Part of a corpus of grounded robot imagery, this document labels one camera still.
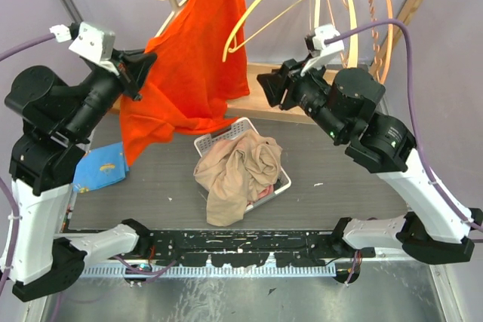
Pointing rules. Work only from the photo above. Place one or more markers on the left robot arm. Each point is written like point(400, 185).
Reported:
point(58, 120)

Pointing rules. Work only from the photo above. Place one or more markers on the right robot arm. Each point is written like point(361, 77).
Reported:
point(346, 110)

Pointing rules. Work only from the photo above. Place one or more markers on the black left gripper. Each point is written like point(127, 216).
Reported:
point(133, 69)

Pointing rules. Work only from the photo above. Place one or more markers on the white slotted cable duct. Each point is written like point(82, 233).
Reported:
point(116, 270)

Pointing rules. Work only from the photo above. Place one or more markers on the beige t shirt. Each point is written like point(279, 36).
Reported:
point(234, 172)

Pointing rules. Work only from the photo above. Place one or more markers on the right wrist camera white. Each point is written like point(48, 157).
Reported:
point(320, 52)

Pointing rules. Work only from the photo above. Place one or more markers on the white plastic basket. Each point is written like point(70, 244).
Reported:
point(204, 143)

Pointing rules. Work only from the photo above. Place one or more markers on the blue patterned cloth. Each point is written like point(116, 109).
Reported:
point(100, 167)

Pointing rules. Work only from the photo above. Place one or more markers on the orange red t shirt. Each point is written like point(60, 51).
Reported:
point(189, 85)

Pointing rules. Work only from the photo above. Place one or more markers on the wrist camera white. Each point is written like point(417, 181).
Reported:
point(91, 42)
point(320, 52)

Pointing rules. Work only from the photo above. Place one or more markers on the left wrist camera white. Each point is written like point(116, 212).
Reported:
point(91, 42)

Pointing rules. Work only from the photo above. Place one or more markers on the pink t shirt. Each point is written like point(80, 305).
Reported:
point(267, 191)

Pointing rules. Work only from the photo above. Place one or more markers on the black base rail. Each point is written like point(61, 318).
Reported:
point(240, 248)

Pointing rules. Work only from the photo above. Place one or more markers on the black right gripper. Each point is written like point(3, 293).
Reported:
point(274, 84)

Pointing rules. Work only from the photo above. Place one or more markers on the yellow hanger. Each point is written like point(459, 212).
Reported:
point(270, 30)

